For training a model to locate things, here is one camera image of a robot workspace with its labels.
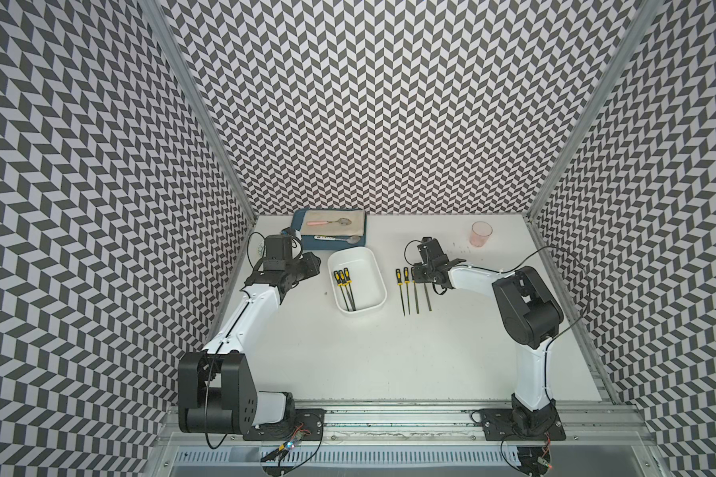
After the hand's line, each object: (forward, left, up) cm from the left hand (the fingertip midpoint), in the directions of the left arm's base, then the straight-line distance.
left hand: (317, 262), depth 86 cm
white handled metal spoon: (+20, -9, -14) cm, 26 cm away
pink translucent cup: (+19, -55, -10) cm, 59 cm away
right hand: (+6, -33, -15) cm, 37 cm away
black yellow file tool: (+1, -5, -15) cm, 16 cm away
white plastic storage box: (+3, -11, -14) cm, 18 cm away
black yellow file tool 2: (+1, -7, -15) cm, 17 cm away
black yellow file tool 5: (+3, -28, -15) cm, 32 cm away
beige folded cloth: (+32, -1, -17) cm, 36 cm away
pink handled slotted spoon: (+32, -4, -16) cm, 36 cm away
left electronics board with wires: (-44, +5, -13) cm, 46 cm away
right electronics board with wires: (-46, -54, -14) cm, 72 cm away
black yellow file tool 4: (+2, -25, -15) cm, 29 cm away
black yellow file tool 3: (+2, -8, -15) cm, 17 cm away
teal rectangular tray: (+22, +9, -17) cm, 29 cm away
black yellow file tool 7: (-3, -34, -15) cm, 37 cm away
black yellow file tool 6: (0, -30, -15) cm, 34 cm away
